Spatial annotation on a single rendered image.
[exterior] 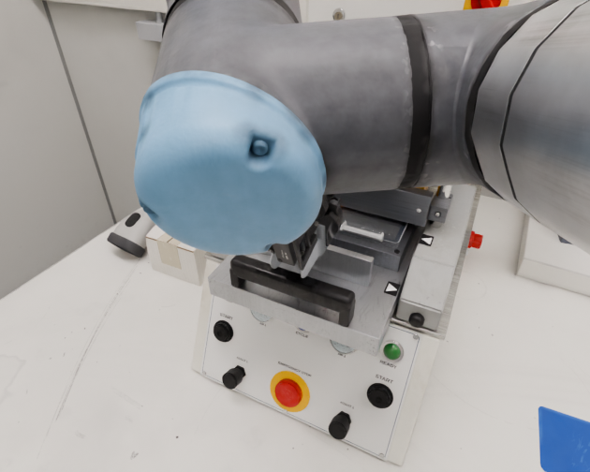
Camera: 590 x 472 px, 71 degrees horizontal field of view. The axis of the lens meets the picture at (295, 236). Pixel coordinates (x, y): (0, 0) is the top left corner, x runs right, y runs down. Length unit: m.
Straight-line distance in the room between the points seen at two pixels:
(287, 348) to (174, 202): 0.46
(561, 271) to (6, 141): 1.78
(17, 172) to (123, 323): 1.21
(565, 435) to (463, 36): 0.63
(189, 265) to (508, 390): 0.58
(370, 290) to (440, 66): 0.36
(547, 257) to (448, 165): 0.78
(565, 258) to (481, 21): 0.81
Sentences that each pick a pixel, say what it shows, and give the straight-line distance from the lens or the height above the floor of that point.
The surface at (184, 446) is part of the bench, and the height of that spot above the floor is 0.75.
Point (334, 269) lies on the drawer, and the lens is 0.51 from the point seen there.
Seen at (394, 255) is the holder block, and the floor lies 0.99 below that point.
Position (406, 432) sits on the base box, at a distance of 0.60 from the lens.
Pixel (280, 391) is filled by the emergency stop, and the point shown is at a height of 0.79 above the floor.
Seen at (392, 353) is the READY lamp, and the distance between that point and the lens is 0.54.
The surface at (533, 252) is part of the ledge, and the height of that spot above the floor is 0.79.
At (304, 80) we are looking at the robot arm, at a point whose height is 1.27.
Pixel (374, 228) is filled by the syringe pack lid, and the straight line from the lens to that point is 0.54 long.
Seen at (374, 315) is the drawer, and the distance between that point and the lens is 0.48.
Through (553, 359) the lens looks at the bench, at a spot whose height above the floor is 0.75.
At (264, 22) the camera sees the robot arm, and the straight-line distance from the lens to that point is 0.20.
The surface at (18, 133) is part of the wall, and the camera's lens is 1.90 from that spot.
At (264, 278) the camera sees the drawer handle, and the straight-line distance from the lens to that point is 0.47.
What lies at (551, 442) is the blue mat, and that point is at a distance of 0.72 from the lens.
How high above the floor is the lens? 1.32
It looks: 37 degrees down
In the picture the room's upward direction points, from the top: straight up
